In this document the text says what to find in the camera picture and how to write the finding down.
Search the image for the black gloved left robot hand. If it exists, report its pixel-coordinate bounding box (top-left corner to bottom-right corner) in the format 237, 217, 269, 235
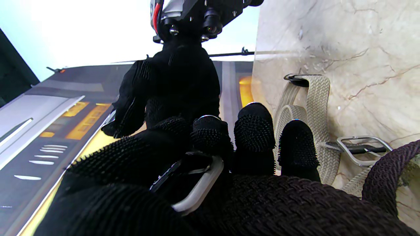
33, 102, 324, 236

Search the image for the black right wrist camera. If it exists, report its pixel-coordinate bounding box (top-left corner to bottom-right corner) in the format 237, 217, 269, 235
151, 0, 263, 43

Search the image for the tan braided belt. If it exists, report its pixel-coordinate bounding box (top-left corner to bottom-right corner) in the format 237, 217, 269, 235
274, 74, 394, 186

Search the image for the red black right arm cable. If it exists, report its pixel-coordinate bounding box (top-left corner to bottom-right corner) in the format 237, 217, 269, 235
153, 2, 163, 31

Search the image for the black backdrop stand rod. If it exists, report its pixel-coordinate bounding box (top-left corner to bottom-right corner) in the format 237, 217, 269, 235
210, 47, 256, 57

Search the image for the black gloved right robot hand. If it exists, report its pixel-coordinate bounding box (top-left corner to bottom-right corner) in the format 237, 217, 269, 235
101, 39, 221, 138

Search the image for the dark brown braided belt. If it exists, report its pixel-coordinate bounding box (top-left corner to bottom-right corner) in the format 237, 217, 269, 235
149, 139, 420, 236

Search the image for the printed kitchen scene backdrop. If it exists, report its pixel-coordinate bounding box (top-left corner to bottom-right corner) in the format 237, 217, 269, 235
0, 61, 256, 236

